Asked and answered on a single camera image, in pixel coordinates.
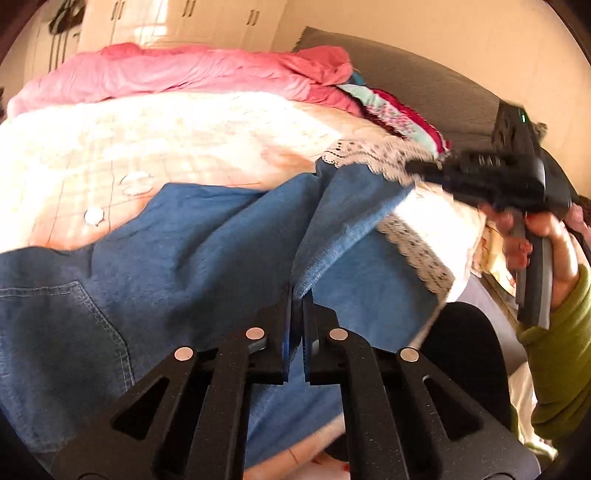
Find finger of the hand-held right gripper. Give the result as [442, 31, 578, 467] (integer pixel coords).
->
[405, 158, 459, 186]

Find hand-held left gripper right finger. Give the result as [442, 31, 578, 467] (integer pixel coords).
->
[301, 288, 542, 480]

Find person's right forearm green sleeve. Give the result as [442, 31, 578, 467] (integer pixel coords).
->
[515, 265, 591, 457]

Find person's black-trousered leg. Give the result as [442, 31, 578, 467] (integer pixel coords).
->
[419, 302, 514, 432]

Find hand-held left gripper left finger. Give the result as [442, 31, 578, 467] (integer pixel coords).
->
[51, 282, 293, 480]

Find white wardrobe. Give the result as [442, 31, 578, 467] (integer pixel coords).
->
[76, 0, 288, 51]

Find white orange printed blanket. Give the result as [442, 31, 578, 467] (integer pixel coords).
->
[0, 91, 488, 480]

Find person's right hand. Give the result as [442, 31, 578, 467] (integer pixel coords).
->
[480, 203, 581, 311]

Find blue denim jeans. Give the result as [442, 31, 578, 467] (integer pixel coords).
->
[0, 159, 455, 468]

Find colourful patterned cloth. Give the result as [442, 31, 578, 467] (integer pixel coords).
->
[337, 83, 454, 157]

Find grey upholstered headboard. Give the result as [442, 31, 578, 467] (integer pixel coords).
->
[292, 27, 514, 149]

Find pink duvet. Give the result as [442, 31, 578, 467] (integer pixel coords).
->
[7, 42, 366, 119]

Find dark hanging bag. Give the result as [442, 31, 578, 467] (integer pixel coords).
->
[48, 0, 87, 32]

